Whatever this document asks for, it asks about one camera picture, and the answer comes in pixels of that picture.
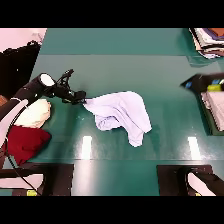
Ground black garment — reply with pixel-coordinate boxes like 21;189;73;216
0;40;42;99

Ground pale folded garment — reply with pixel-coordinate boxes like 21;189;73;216
200;90;224;133

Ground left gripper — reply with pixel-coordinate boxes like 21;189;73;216
68;89;88;105

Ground lavender T-shirt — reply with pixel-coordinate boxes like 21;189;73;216
82;90;153;148

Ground stack of folded clothes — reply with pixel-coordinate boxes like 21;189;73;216
188;27;224;60

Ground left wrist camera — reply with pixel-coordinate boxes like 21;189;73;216
55;68;75;89

